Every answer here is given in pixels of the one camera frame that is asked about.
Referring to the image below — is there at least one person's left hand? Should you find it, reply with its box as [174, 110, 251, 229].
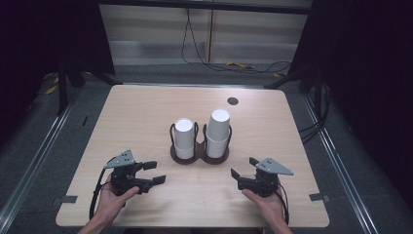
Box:
[93, 175, 141, 224]

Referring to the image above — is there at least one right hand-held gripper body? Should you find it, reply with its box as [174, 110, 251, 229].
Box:
[238, 157, 295, 199]

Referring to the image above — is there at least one thin vertical metal pole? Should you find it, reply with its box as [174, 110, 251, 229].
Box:
[207, 9, 215, 64]

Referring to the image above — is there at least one bundle of black floor cables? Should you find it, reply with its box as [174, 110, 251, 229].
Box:
[297, 82, 333, 144]

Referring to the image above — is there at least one black overhead bar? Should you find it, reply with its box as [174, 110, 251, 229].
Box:
[96, 0, 314, 16]

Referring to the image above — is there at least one left hand-held gripper black cable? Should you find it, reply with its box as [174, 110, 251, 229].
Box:
[89, 157, 118, 220]

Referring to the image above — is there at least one metal floor rail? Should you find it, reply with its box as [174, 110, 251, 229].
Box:
[0, 85, 83, 228]
[301, 93, 382, 234]

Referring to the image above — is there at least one dark curtain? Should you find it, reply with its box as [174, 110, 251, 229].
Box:
[0, 0, 116, 147]
[286, 0, 413, 204]

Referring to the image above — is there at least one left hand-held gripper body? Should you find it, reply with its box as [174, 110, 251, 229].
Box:
[103, 149, 154, 197]

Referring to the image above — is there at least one white paper cup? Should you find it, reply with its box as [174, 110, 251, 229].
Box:
[206, 108, 232, 141]
[173, 145, 196, 161]
[205, 134, 230, 160]
[172, 117, 197, 151]

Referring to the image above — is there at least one person's right hand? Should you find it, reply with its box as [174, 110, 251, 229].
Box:
[241, 188, 288, 227]

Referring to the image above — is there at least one black metal stand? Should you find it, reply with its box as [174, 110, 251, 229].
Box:
[56, 59, 125, 117]
[263, 66, 327, 113]

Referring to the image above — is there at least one black hanging wall cable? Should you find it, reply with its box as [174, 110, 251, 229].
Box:
[180, 8, 293, 76]

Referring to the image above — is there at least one grey tape piece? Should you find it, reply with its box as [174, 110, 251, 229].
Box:
[52, 194, 79, 206]
[308, 192, 331, 203]

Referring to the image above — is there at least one dark brown double cup holder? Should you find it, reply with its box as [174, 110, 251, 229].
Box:
[169, 121, 234, 166]

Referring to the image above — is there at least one hand-held gripper black cable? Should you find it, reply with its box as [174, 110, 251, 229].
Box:
[89, 157, 118, 220]
[275, 182, 290, 226]

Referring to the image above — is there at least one right hand-held gripper black cable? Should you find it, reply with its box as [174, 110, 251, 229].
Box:
[275, 182, 290, 226]

